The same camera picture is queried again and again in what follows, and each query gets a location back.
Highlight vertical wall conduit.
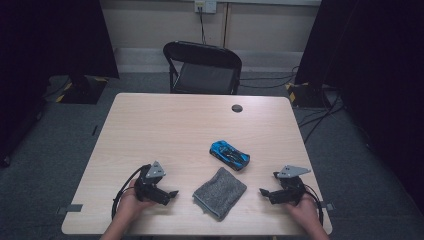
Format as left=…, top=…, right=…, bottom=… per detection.
left=222, top=2, right=232, bottom=48

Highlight person's left hand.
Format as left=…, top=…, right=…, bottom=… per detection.
left=116, top=179, right=157, bottom=222

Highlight black folding chair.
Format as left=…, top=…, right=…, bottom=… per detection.
left=162, top=40, right=243, bottom=96

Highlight black curtain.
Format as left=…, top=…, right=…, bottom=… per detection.
left=0, top=0, right=120, bottom=166
left=294, top=0, right=424, bottom=214

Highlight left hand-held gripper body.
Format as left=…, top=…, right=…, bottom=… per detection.
left=134, top=161, right=171, bottom=205

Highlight white wall socket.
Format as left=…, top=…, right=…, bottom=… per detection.
left=194, top=0, right=218, bottom=14

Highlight black floor cables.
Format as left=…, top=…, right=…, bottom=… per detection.
left=239, top=65, right=301, bottom=90
left=298, top=93, right=346, bottom=144

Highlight right hand-held gripper black cable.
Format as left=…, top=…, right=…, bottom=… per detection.
left=303, top=184, right=325, bottom=226

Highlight left hand-held gripper black cable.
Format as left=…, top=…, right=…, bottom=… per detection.
left=111, top=164, right=151, bottom=221

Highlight hand-held gripper black cable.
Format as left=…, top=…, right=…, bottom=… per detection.
left=111, top=164, right=151, bottom=221
left=303, top=184, right=325, bottom=226

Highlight grey cloth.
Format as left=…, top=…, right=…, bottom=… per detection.
left=192, top=166, right=248, bottom=222

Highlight person's right hand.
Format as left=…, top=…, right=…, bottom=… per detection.
left=285, top=194, right=320, bottom=228

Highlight blue and black toy car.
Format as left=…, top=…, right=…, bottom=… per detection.
left=209, top=139, right=251, bottom=172

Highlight black stand base striped tape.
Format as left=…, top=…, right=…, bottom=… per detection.
left=55, top=74, right=109, bottom=105
left=284, top=81, right=331, bottom=109

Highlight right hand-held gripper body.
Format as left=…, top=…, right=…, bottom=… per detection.
left=273, top=164, right=312, bottom=204

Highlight black plugged wall cable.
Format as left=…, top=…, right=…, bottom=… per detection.
left=198, top=7, right=207, bottom=45

